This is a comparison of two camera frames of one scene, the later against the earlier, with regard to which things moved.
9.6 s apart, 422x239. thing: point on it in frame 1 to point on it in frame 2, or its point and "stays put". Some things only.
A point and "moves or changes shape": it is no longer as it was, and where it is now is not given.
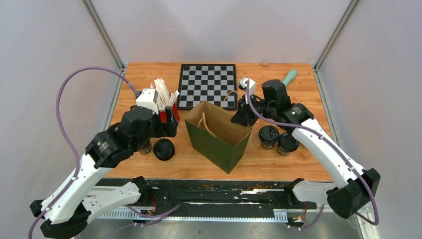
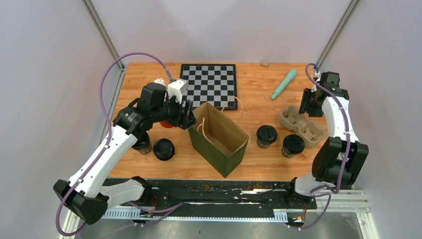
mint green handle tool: [290, 76] stays put
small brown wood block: [265, 64] stays put
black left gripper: [168, 129] to [188, 118]
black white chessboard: [215, 83] stays put
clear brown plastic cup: [282, 151] moves or changes shape
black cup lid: [287, 142] moves or changes shape
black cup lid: [268, 133] stays put
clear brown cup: [267, 145] moves or changes shape
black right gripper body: [263, 109] to [309, 105]
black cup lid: [163, 149] stays put
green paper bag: [213, 135] stays put
